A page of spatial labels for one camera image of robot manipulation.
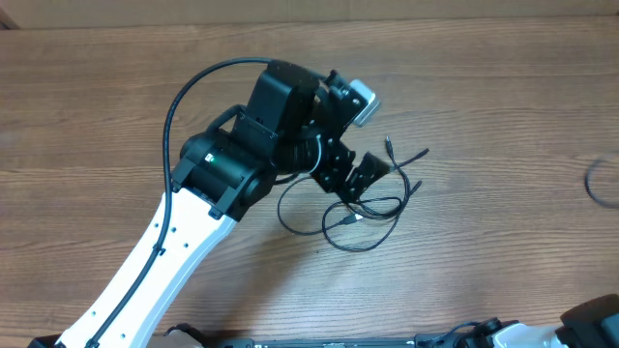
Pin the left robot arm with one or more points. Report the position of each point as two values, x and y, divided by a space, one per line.
292 124

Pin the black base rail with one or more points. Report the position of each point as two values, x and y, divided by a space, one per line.
184 334

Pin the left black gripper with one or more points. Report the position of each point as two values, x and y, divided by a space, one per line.
333 179

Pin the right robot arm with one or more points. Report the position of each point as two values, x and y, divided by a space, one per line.
593 324

